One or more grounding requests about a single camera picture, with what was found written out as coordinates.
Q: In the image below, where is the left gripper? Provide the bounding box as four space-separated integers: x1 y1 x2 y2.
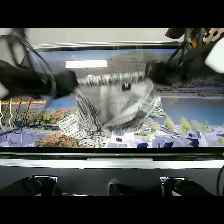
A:
54 69 80 100

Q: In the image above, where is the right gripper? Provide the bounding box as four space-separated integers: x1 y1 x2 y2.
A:
145 61 173 85

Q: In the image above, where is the black and white patterned shirt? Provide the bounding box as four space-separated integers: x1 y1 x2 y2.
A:
58 70 164 140

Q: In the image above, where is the orange clothes hanger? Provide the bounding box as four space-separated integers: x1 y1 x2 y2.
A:
1 99 48 106

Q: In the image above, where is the black garment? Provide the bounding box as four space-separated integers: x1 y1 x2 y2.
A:
165 27 188 40

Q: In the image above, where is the yellow checked garment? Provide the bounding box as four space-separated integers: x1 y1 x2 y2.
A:
186 27 208 50

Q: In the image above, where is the spotted garment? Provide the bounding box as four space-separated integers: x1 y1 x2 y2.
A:
203 27 224 44

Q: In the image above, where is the silver frame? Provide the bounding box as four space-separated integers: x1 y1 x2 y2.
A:
0 158 224 197

